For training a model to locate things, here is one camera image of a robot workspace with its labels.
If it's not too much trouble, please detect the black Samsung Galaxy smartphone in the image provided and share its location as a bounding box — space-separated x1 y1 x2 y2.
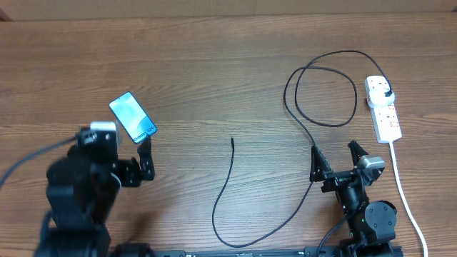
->
109 91 157 144

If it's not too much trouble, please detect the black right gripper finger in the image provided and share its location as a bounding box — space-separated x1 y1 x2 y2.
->
348 140 368 166
310 146 333 182

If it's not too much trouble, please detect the white power strip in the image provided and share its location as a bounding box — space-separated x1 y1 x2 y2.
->
364 76 402 143

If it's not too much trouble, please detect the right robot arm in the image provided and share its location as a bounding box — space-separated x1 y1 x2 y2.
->
304 141 403 257

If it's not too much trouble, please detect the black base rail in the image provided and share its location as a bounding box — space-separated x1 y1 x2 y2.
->
153 245 404 257

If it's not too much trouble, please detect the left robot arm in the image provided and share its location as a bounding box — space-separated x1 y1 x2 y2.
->
35 133 155 256

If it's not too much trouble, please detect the white power strip cord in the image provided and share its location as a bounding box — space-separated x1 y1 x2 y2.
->
388 141 429 257

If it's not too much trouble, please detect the white USB charger plug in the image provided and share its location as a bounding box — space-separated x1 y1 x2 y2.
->
367 88 396 108

